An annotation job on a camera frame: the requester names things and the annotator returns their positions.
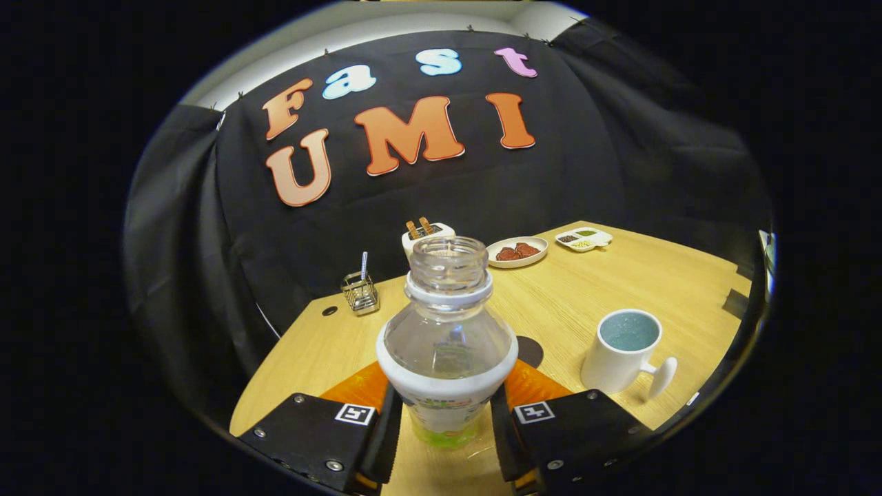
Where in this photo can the dark brown round coaster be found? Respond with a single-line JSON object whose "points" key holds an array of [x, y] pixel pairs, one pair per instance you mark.
{"points": [[530, 351]]}

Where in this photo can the striped straw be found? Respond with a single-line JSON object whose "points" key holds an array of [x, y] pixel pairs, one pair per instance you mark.
{"points": [[364, 265]]}

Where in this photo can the wooden table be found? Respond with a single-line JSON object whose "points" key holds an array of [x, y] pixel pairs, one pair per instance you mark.
{"points": [[565, 289]]}

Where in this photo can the brown meat piece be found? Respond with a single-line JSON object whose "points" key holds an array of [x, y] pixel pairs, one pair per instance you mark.
{"points": [[507, 254], [528, 249]]}

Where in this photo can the white cup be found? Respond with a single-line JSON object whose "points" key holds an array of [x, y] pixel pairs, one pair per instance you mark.
{"points": [[610, 368]]}

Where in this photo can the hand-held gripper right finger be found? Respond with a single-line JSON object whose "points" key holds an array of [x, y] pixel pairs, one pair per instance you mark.
{"points": [[501, 441]]}

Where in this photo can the black backdrop cloth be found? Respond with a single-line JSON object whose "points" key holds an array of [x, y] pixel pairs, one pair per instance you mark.
{"points": [[586, 165]]}

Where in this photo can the white toaster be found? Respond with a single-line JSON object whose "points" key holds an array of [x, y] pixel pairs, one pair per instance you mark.
{"points": [[408, 246]]}

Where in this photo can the white divided dish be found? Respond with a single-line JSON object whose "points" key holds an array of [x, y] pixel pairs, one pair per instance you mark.
{"points": [[599, 238]]}

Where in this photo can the brown toast slice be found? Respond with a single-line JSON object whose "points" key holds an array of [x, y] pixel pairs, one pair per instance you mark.
{"points": [[412, 229], [426, 225]]}

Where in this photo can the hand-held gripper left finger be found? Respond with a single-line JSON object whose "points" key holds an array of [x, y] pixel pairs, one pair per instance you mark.
{"points": [[389, 441]]}

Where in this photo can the white round plate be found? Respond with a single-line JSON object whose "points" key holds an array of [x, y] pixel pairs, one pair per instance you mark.
{"points": [[517, 263]]}

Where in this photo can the clear plastic juice bottle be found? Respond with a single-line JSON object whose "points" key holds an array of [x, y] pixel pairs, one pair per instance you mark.
{"points": [[448, 344]]}

